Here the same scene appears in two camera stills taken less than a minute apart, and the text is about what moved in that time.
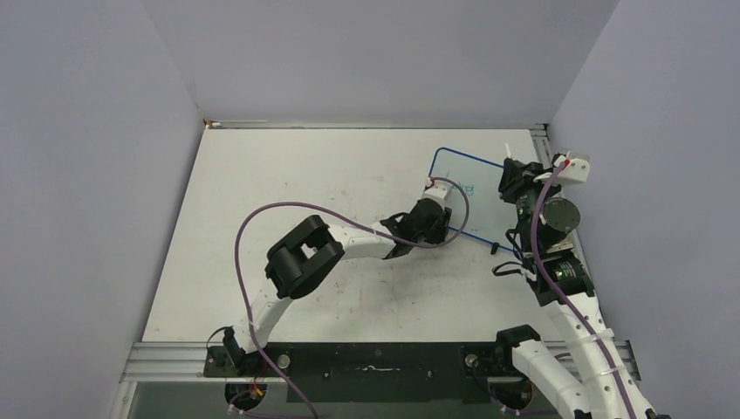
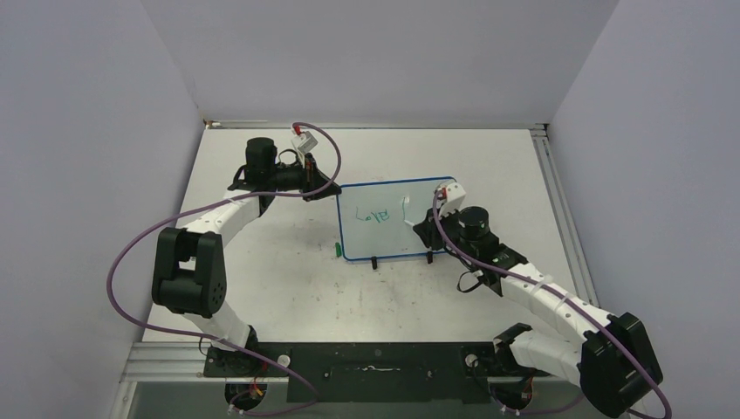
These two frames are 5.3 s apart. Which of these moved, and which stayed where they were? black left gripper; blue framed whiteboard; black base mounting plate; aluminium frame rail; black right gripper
Moved: blue framed whiteboard; black right gripper; black left gripper
Stayed: aluminium frame rail; black base mounting plate
